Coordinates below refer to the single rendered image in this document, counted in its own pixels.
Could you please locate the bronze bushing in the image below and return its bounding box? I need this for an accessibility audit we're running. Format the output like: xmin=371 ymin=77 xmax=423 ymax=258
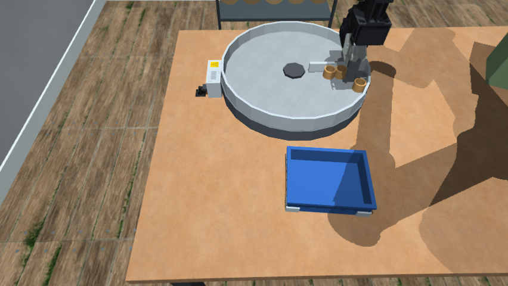
xmin=323 ymin=65 xmax=336 ymax=80
xmin=352 ymin=78 xmax=367 ymax=93
xmin=334 ymin=65 xmax=347 ymax=79

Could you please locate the blue open crate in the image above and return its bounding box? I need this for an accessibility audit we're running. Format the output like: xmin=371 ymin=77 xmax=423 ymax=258
xmin=286 ymin=146 xmax=377 ymax=217

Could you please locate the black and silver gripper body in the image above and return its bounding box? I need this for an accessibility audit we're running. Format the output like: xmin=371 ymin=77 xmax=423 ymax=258
xmin=346 ymin=0 xmax=394 ymax=46

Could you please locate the grey metal bushing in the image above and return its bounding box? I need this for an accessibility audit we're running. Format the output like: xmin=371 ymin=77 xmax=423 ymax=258
xmin=354 ymin=71 xmax=368 ymax=80
xmin=347 ymin=58 xmax=361 ymax=71
xmin=345 ymin=68 xmax=358 ymax=79

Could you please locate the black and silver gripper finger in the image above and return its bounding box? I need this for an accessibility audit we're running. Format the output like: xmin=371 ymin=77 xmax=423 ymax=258
xmin=352 ymin=45 xmax=368 ymax=62
xmin=339 ymin=18 xmax=354 ymax=67

